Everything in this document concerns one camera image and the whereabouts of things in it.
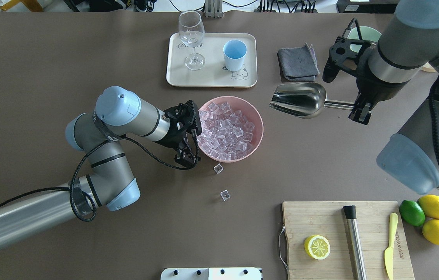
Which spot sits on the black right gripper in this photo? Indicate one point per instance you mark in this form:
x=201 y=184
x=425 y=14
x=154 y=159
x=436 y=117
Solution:
x=375 y=87

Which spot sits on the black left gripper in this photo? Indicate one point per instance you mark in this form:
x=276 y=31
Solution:
x=170 y=137

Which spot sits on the pink bowl of ice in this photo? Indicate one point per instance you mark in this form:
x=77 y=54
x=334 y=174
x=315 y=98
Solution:
x=232 y=129

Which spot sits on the steel ice scoop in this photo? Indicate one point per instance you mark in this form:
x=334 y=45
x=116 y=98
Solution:
x=304 y=100

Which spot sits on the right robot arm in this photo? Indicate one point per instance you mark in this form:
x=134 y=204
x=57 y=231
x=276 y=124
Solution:
x=408 y=152

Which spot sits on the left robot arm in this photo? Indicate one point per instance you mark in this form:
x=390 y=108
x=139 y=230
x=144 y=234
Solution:
x=103 y=177

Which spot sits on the loose ice cube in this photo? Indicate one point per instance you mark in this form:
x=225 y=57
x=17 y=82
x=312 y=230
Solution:
x=218 y=168
x=225 y=195

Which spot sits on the blue plastic cup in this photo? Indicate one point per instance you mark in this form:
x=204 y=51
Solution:
x=234 y=52

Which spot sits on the grey folded cloth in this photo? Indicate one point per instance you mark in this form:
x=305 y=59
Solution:
x=298 y=64

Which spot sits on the green ceramic bowl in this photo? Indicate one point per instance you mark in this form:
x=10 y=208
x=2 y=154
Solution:
x=367 y=33

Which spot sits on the cream plastic tray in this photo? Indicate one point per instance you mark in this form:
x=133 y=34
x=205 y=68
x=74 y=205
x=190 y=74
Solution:
x=214 y=74

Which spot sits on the steel muddler black tip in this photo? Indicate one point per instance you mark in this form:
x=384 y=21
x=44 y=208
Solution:
x=351 y=218

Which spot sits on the green lime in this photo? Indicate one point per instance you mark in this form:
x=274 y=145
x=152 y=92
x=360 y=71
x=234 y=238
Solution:
x=412 y=213

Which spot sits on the bamboo cutting board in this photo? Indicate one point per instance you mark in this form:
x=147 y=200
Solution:
x=303 y=219

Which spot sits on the clear wine glass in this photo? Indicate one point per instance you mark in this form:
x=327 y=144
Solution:
x=192 y=32

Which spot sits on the yellow lemon half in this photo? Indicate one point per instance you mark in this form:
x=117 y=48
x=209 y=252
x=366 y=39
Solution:
x=317 y=247

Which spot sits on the yellow plastic knife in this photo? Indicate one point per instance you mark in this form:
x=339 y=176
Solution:
x=388 y=254

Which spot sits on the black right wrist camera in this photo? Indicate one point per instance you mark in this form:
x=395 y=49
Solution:
x=345 y=49

